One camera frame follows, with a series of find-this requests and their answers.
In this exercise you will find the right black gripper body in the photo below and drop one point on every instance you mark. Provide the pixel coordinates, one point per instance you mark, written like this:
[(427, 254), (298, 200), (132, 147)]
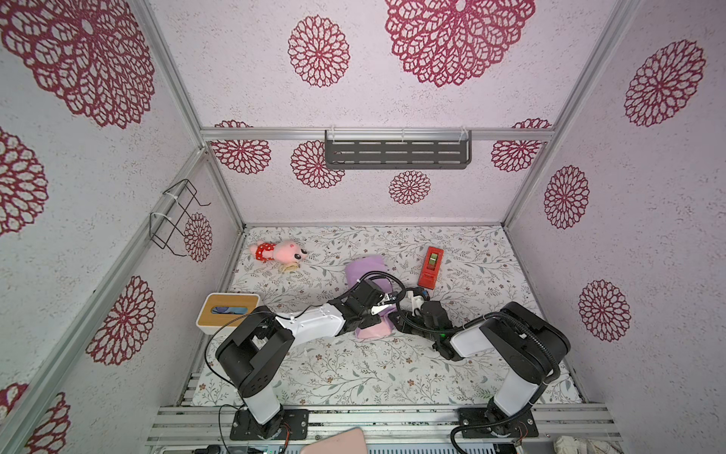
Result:
[(415, 325)]

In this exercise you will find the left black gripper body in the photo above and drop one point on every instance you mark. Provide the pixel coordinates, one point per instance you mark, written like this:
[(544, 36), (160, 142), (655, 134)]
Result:
[(368, 320)]

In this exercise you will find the pink wrapping paper sheet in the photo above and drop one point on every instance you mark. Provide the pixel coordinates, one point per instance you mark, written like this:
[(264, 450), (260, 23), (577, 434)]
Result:
[(355, 270)]

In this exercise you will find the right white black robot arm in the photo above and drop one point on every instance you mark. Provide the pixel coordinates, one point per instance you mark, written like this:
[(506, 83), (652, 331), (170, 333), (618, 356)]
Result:
[(531, 347)]

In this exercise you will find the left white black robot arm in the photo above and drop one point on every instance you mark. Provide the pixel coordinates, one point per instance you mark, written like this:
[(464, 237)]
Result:
[(254, 351)]

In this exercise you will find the white wooden tissue box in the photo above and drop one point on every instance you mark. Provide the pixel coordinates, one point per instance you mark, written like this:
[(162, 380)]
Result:
[(221, 308)]

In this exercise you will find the red tape dispenser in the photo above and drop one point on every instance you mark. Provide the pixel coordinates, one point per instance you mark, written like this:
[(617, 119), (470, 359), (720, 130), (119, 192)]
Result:
[(431, 268)]

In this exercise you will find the pink plush toy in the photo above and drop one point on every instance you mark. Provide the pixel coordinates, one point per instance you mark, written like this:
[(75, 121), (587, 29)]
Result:
[(286, 252)]

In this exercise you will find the pink cloth at bottom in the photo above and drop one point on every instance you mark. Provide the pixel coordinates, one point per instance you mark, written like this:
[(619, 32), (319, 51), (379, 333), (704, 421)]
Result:
[(347, 442)]

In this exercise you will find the white cloth bottom right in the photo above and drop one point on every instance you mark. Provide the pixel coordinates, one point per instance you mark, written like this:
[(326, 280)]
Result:
[(574, 445)]

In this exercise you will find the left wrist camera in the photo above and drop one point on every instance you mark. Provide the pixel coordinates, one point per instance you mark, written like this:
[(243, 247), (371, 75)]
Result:
[(386, 304)]

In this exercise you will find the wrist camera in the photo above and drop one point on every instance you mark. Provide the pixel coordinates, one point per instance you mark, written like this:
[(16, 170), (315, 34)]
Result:
[(386, 304), (415, 298)]

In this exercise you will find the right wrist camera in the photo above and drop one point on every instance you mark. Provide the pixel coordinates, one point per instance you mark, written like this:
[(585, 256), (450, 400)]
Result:
[(415, 298)]

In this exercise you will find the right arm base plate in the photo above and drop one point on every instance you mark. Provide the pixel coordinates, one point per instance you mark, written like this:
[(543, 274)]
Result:
[(482, 423)]

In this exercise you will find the grey wall shelf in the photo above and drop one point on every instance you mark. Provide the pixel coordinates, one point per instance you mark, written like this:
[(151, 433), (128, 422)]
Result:
[(398, 154)]

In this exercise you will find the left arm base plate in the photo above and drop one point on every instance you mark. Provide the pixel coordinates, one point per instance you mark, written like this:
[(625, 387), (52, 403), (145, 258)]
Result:
[(291, 425)]

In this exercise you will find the black wire wall rack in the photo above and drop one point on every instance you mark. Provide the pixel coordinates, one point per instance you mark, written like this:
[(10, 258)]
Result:
[(182, 229)]

